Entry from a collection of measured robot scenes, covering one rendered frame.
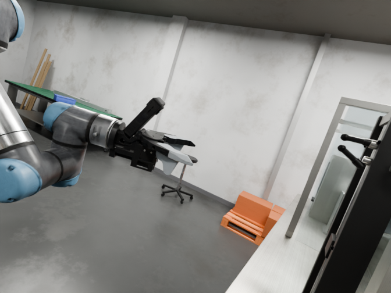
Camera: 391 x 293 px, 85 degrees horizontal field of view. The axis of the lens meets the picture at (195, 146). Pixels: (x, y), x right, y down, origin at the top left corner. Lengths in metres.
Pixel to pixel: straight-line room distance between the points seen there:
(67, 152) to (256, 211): 3.02
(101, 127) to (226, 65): 3.67
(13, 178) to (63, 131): 0.16
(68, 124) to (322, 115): 3.51
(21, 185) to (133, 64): 4.78
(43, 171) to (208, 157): 3.57
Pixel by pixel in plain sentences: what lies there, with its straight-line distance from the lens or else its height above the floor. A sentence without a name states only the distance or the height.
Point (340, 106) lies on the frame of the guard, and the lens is 1.17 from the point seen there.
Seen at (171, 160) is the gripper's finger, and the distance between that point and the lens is 0.47.
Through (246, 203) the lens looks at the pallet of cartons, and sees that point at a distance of 3.36.
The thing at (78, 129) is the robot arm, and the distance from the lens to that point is 0.55.
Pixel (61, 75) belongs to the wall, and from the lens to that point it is 6.84.
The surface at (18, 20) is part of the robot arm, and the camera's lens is 0.73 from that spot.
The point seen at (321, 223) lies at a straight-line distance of 1.19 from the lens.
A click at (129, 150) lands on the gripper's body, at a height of 1.19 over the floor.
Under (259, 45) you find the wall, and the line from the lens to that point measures 4.09.
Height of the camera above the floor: 1.32
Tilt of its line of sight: 8 degrees down
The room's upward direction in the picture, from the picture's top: 18 degrees clockwise
